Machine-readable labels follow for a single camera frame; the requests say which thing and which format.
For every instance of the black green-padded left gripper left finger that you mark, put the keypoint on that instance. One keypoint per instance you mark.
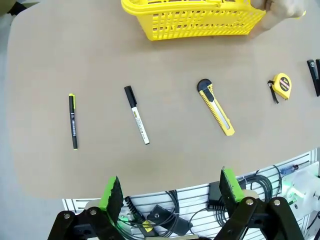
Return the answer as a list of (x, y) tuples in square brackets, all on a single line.
[(110, 200)]

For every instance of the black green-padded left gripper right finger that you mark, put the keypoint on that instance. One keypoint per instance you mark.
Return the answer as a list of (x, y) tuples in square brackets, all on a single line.
[(231, 190)]

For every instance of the yellow black utility knife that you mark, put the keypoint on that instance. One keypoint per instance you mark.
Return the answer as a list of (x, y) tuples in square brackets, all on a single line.
[(215, 107)]

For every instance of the white marker black cap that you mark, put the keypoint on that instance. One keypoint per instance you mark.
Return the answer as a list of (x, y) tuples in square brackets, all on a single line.
[(136, 115)]

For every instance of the yellow tape measure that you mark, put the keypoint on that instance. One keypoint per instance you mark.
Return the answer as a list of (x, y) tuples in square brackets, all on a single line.
[(282, 85)]

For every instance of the yellow plastic shopping basket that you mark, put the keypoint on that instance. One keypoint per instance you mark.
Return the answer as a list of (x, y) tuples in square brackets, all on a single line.
[(200, 25)]

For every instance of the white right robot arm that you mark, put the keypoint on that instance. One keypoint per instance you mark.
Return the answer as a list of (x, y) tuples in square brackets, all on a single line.
[(302, 185)]

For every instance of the person's left hand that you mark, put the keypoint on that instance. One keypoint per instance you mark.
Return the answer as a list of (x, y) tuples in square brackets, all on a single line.
[(280, 8)]

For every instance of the black power adapter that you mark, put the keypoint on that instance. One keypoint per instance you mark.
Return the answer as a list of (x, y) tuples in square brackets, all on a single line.
[(213, 193)]

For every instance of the black connector with yellow label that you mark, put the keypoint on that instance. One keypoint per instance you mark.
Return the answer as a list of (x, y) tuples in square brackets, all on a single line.
[(133, 208)]

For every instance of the black highlighter pen yellow tips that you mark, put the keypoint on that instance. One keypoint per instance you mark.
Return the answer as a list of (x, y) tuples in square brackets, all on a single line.
[(73, 120)]

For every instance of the black stapler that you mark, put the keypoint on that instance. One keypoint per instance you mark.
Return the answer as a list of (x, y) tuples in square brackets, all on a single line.
[(315, 77)]

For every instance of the slotted aluminium base plate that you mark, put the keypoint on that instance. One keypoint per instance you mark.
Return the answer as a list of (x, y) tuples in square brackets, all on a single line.
[(195, 197)]

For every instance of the black mounting bracket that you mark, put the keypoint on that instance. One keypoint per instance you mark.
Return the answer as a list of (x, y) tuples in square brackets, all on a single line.
[(157, 212)]

